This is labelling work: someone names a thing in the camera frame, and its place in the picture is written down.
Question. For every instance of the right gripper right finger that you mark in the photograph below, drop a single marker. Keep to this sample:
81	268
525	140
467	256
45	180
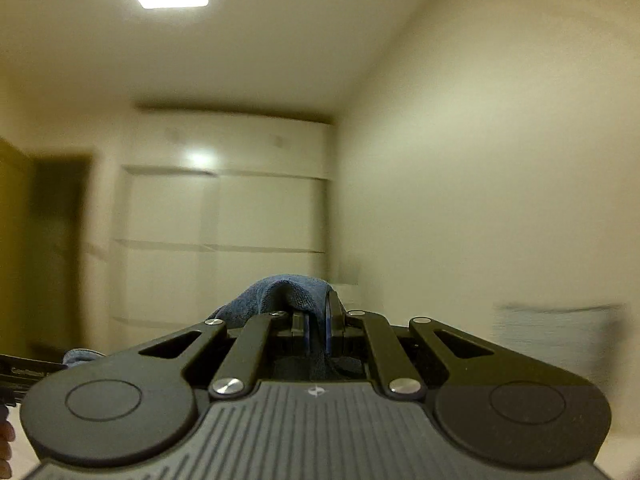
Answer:
494	403

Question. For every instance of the person's hand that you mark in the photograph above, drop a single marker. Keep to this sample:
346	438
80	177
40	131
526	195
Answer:
7	437

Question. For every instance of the white wardrobe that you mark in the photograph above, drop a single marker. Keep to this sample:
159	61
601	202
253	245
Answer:
210	203

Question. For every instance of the blue denim jeans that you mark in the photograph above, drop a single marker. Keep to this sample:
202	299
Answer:
306	361

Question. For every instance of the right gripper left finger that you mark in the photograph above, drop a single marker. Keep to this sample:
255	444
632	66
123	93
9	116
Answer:
135	404

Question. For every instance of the grey woven cushion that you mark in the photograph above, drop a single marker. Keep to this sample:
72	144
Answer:
583	340

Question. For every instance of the wooden door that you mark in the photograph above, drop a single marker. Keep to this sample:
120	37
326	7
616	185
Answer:
42	216

